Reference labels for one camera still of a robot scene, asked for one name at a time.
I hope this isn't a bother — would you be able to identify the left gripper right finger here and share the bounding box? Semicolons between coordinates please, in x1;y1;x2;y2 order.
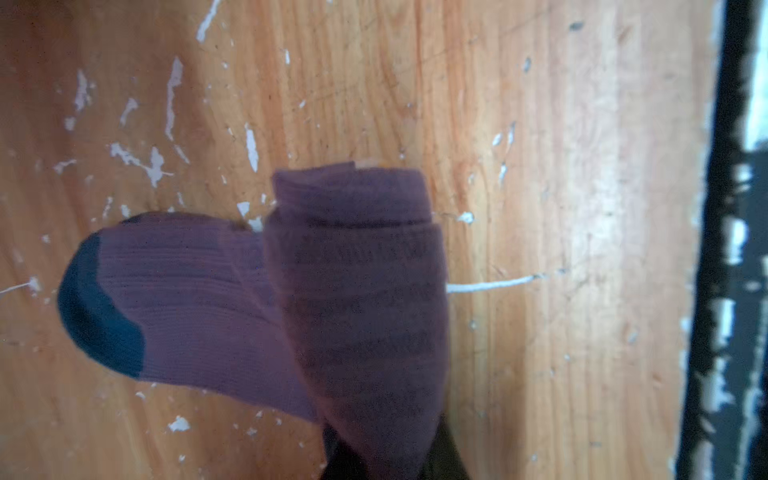
419;416;470;480

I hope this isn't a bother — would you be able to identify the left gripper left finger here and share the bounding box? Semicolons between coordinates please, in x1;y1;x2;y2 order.
320;424;366;480

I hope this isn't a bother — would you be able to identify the purple sock with yellow cuff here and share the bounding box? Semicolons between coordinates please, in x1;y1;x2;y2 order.
57;163;449;479

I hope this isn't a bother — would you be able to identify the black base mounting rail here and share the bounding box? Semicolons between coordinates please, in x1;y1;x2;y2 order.
675;1;767;479

